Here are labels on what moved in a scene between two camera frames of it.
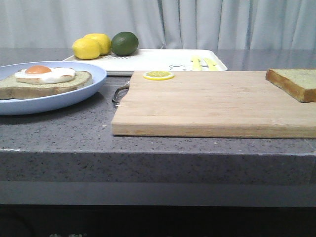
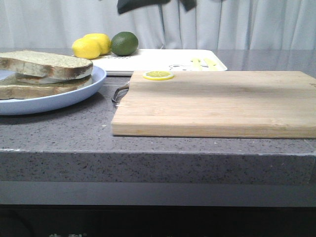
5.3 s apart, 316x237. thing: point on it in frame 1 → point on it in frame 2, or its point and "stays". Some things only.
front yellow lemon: x=86 y=48 stays
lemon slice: x=158 y=75 stays
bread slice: x=299 y=83 → x=28 y=63
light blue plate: x=33 y=104 stays
